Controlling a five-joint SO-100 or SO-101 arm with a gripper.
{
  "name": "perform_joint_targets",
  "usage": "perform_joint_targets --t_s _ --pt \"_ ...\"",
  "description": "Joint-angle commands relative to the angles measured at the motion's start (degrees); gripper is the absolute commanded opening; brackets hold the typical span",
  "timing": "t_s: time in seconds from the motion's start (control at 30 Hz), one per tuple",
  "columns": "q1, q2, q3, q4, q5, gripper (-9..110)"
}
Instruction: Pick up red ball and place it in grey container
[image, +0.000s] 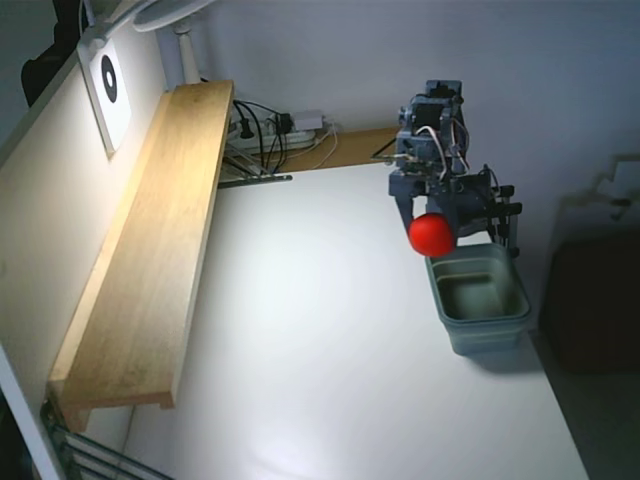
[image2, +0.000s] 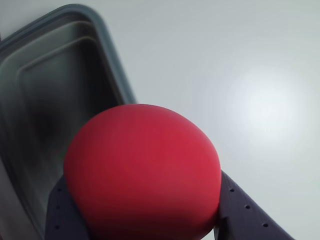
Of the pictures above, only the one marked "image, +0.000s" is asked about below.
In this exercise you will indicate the blue-grey gripper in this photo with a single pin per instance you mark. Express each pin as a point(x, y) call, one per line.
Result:
point(406, 186)

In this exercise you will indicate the red ball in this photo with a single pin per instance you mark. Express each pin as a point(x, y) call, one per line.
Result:
point(432, 235)

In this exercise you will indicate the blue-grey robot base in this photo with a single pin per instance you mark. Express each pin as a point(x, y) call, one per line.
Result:
point(470, 200)

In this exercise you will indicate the grey plastic container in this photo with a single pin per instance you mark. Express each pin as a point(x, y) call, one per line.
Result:
point(480, 300)

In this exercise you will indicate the thin wooden board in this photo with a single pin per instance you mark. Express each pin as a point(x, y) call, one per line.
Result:
point(350, 147)

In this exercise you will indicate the black table clamp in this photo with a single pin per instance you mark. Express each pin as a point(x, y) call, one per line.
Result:
point(506, 215)

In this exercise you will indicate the grey power adapter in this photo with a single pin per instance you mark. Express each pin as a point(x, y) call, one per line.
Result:
point(308, 119)

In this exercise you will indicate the white power strip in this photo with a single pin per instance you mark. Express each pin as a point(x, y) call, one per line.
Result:
point(295, 136)

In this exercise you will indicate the dark bag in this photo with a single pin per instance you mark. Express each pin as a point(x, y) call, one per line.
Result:
point(595, 310)

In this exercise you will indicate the long wooden shelf board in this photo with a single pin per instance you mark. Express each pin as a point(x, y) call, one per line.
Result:
point(160, 240)

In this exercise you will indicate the black object behind partition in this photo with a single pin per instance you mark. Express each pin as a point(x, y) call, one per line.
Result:
point(47, 65)

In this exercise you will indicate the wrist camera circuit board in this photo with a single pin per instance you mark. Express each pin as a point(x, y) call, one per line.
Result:
point(415, 165)

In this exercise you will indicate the white lamp post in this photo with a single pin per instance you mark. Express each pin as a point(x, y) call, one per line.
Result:
point(187, 55)

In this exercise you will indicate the metal frame rails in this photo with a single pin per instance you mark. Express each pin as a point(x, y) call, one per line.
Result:
point(85, 450)

